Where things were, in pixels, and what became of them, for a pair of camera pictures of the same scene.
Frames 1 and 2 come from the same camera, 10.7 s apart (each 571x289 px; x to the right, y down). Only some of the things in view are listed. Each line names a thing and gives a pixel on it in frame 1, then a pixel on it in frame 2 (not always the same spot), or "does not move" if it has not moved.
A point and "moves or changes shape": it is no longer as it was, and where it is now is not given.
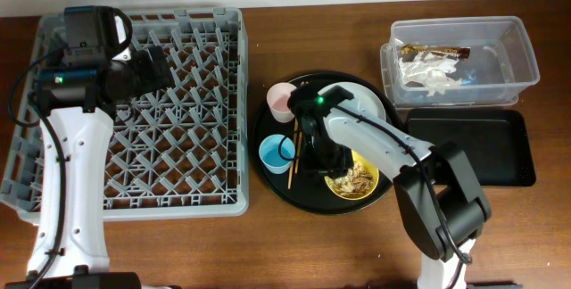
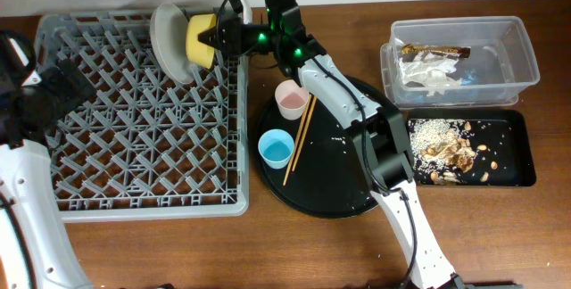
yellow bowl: [355, 183] to [199, 51]
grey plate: [363, 95] moves or changes shape
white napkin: [429, 70] does not move
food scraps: [356, 182] to [440, 150]
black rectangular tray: [499, 144] does not move
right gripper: [313, 166] to [237, 35]
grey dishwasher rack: [181, 152] does not move
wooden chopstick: [297, 165] moves or changes shape
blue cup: [277, 152] does not move
